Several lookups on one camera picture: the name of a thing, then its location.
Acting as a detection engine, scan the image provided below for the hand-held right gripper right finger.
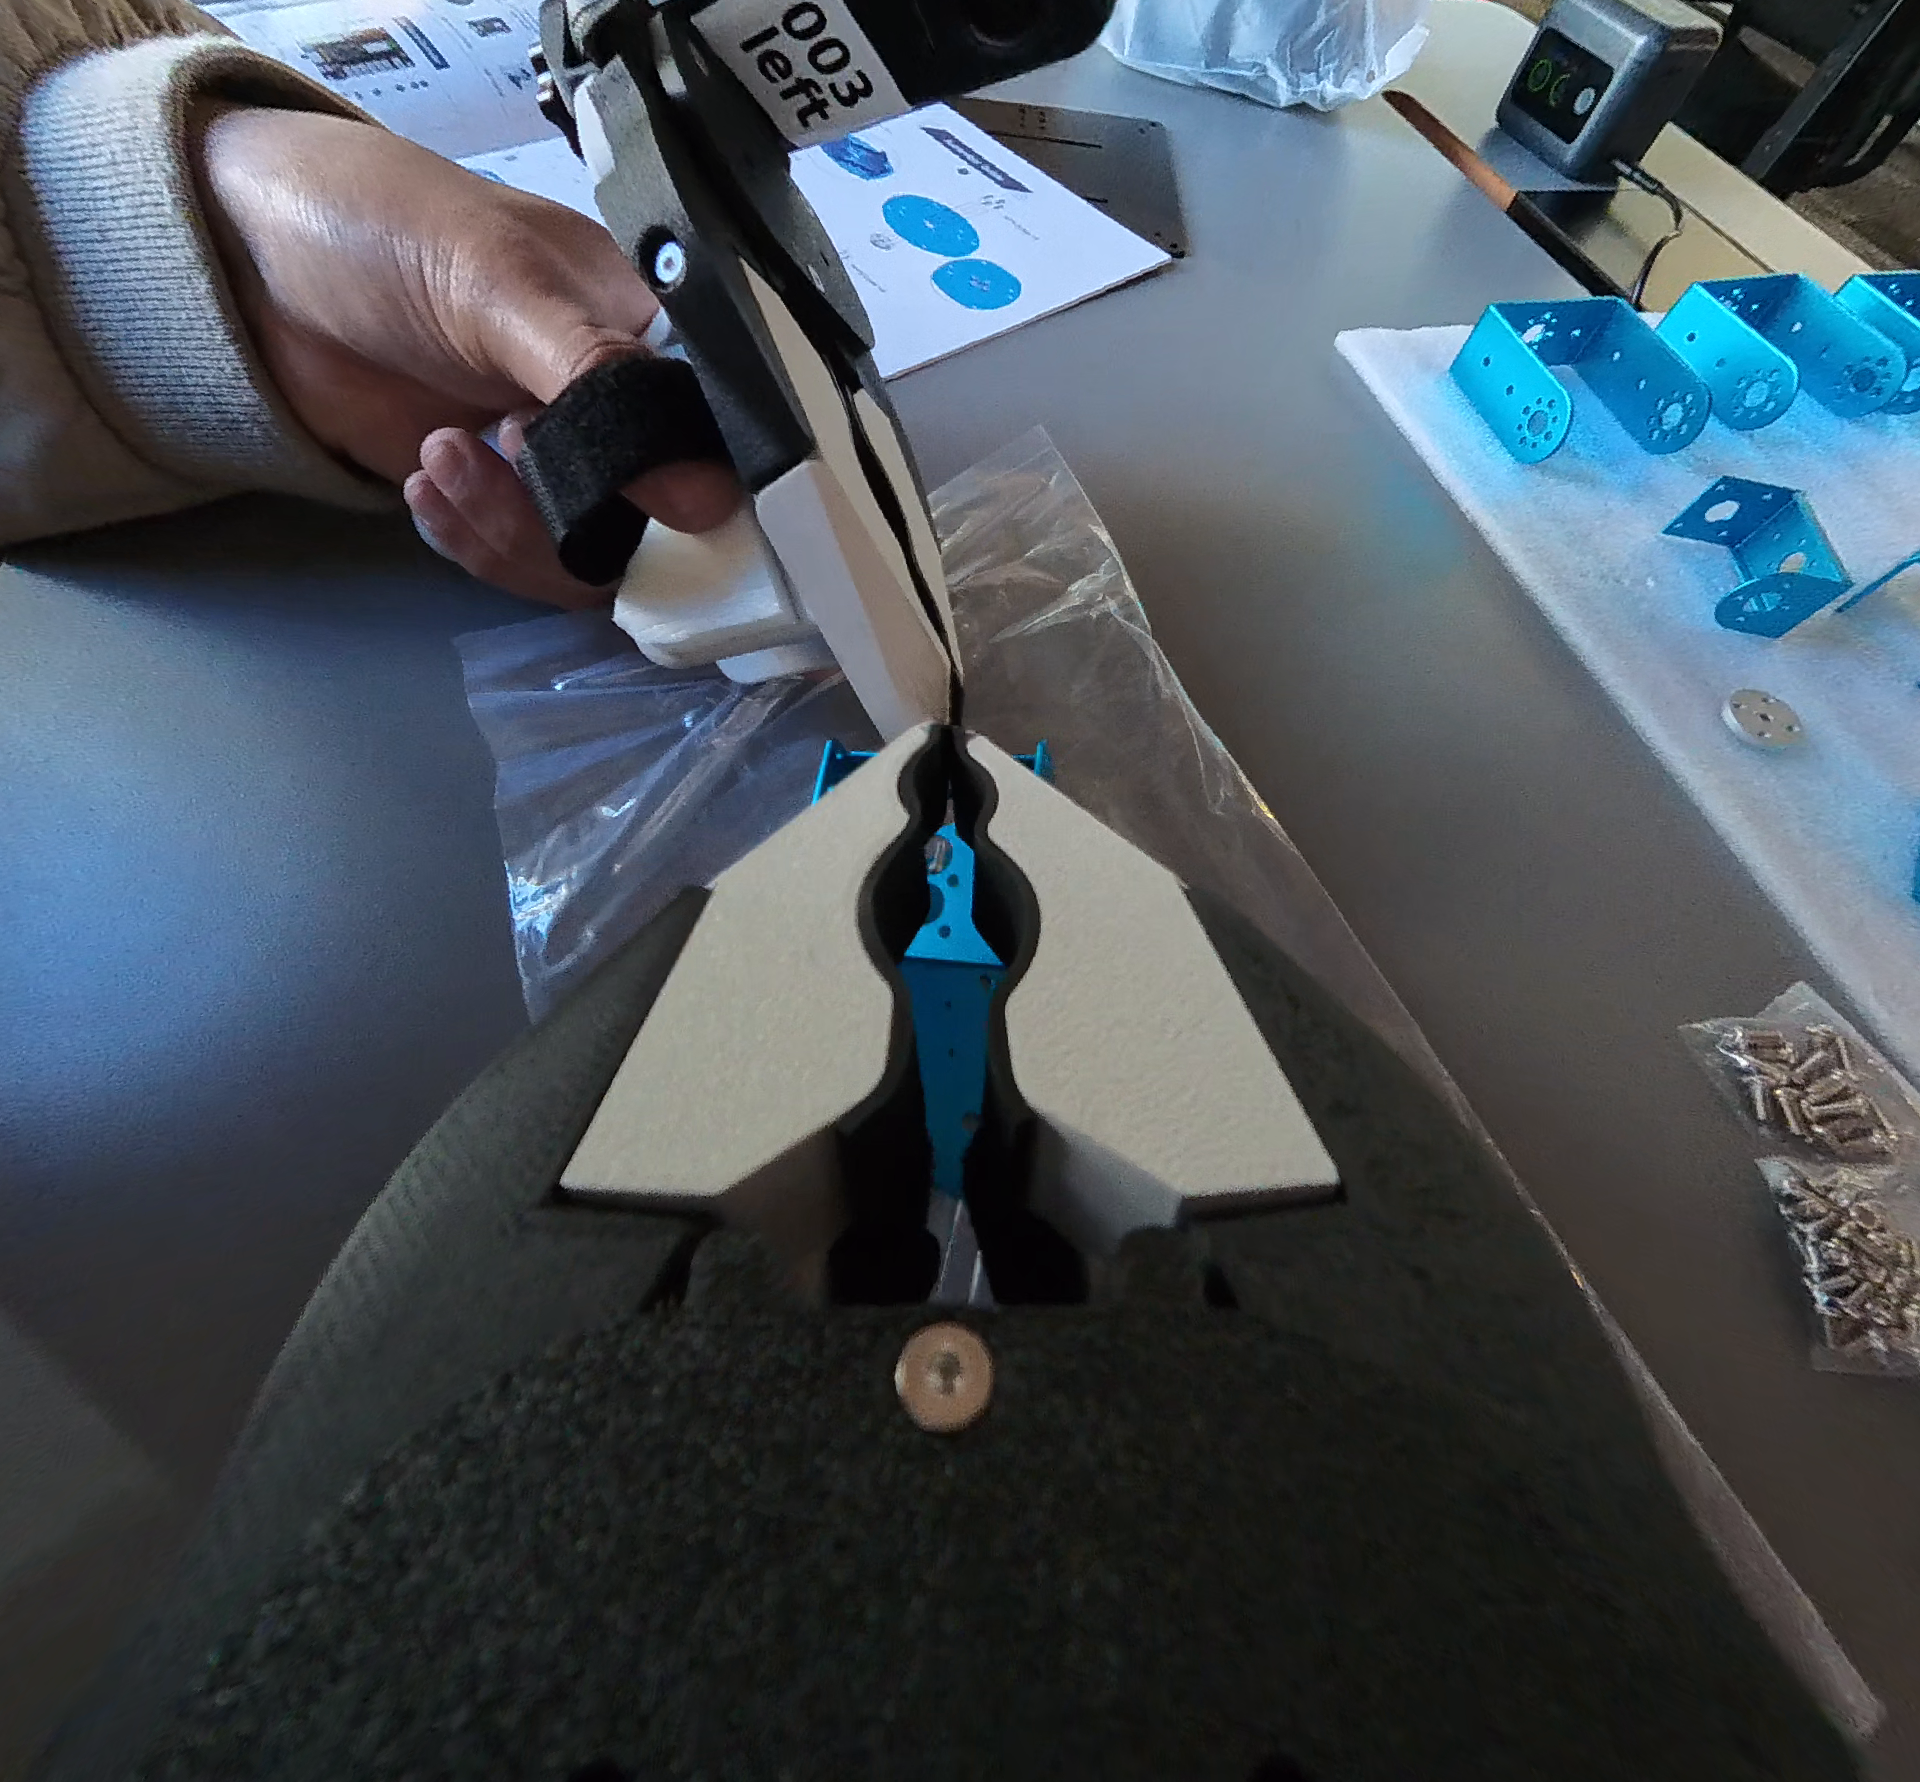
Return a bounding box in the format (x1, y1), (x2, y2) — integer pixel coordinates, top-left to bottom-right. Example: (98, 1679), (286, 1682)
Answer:
(973, 734), (1346, 1298)

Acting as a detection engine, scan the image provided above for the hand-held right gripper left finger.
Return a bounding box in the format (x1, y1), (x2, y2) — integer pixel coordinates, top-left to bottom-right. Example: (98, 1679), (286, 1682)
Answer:
(558, 733), (955, 1298)

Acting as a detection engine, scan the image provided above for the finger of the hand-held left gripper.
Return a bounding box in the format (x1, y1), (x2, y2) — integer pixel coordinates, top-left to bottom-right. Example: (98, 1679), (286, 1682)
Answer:
(756, 286), (955, 743)
(857, 376), (967, 724)

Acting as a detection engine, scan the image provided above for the blue U-shaped metal bracket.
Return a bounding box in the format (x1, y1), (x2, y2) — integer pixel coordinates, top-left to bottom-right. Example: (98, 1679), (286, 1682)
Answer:
(811, 743), (1059, 971)

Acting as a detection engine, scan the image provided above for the grey desk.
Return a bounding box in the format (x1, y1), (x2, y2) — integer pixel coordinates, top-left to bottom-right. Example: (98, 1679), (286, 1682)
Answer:
(0, 0), (1920, 1782)

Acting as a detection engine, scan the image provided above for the person's left hand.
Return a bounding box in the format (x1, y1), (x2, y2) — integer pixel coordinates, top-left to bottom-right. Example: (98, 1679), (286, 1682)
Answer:
(201, 102), (753, 613)

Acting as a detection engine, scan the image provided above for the clear plastic bag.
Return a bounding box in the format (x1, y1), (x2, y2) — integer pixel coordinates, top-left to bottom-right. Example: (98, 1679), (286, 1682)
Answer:
(456, 425), (1886, 1725)

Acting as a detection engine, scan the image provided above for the black metal plate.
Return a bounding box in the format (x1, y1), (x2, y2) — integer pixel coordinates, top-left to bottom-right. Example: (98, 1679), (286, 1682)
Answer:
(961, 92), (1192, 261)

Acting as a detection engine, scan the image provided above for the white paper sheet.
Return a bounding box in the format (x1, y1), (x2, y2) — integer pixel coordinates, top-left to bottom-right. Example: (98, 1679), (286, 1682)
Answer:
(211, 0), (1175, 383)

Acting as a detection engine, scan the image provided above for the white foam tray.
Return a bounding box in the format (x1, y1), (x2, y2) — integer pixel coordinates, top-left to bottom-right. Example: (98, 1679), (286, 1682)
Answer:
(1337, 290), (1920, 1050)

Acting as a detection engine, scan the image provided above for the pile of clear screw bags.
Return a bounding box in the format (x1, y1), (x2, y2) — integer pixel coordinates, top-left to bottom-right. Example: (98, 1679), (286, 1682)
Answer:
(1681, 977), (1920, 1379)

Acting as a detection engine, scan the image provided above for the grey timer device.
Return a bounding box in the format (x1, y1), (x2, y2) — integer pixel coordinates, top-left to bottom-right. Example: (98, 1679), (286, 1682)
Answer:
(1497, 0), (1723, 224)

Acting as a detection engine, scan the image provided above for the blue rounded metal bracket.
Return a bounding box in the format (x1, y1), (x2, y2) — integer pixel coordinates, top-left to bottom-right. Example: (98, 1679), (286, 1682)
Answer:
(1656, 276), (1912, 432)
(1445, 299), (1716, 465)
(1834, 268), (1920, 417)

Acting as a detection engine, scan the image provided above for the black cable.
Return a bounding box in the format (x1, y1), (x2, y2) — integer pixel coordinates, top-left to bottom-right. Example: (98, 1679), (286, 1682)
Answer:
(1610, 160), (1690, 306)

